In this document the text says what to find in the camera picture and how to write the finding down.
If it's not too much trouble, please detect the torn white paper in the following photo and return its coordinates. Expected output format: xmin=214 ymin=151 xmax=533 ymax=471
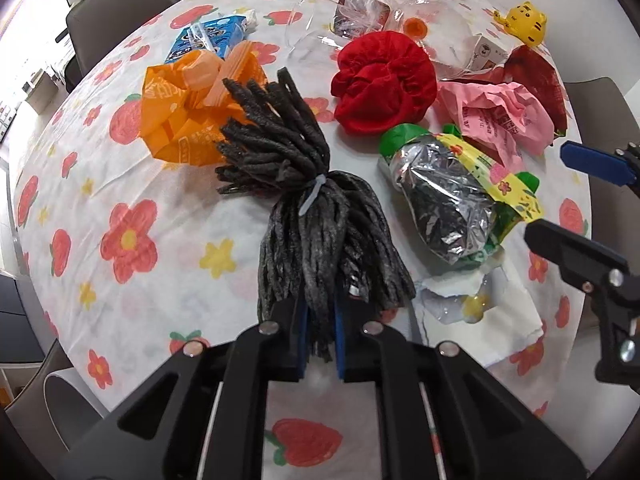
xmin=417 ymin=265 xmax=543 ymax=361

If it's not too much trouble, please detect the clear plastic cup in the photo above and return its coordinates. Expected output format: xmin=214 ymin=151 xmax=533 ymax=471
xmin=284 ymin=0 xmax=346 ymax=58

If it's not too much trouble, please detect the blue and white packet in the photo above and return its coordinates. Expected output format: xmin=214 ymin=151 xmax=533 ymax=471
xmin=165 ymin=10 xmax=258 ymax=63

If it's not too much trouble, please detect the pink plastic bag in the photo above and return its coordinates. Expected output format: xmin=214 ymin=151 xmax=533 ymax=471
xmin=437 ymin=80 xmax=555 ymax=168

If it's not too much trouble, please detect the floral strawberry tablecloth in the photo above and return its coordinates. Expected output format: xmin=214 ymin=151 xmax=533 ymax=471
xmin=10 ymin=0 xmax=593 ymax=480

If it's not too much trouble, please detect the grey mop head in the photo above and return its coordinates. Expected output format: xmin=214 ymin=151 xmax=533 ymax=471
xmin=215 ymin=67 xmax=417 ymax=363

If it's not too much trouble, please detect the dark red bag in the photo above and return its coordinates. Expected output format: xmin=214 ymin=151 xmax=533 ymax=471
xmin=502 ymin=45 xmax=568 ymax=136

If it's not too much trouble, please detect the silver foil snack bag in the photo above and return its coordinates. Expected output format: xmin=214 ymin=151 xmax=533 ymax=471
xmin=378 ymin=124 xmax=543 ymax=267

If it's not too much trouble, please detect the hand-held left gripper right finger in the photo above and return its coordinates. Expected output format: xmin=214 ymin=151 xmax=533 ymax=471
xmin=335 ymin=292 xmax=596 ymax=480

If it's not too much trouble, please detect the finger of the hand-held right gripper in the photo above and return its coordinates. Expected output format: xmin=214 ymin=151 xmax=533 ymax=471
xmin=560 ymin=140 xmax=640 ymax=188
xmin=524 ymin=219 xmax=640 ymax=397

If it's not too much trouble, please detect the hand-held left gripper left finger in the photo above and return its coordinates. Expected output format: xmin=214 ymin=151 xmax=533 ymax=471
xmin=47 ymin=300 xmax=313 ymax=480

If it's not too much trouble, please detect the small white box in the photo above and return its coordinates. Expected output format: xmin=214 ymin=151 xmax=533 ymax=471
xmin=467 ymin=34 xmax=511 ymax=72

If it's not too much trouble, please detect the orange plastic bag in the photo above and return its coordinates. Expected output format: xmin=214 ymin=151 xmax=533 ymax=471
xmin=139 ymin=50 xmax=251 ymax=167

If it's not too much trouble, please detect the red velvet cloth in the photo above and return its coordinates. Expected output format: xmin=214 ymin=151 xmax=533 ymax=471
xmin=331 ymin=31 xmax=439 ymax=136

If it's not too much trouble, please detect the dark blue cabinet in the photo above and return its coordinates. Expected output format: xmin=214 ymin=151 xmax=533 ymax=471
xmin=0 ymin=272 xmax=31 ymax=341

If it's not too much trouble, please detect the yellow tiger toy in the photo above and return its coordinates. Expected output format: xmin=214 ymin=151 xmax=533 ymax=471
xmin=492 ymin=1 xmax=547 ymax=47

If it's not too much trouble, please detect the snack packet in clear wrapper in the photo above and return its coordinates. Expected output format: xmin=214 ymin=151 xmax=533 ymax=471
xmin=330 ymin=0 xmax=401 ymax=41

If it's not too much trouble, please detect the grey-brown dining chair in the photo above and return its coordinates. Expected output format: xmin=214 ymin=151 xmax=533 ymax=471
xmin=0 ymin=340 xmax=108 ymax=456
xmin=66 ymin=0 xmax=178 ymax=76
xmin=562 ymin=77 xmax=636 ymax=151

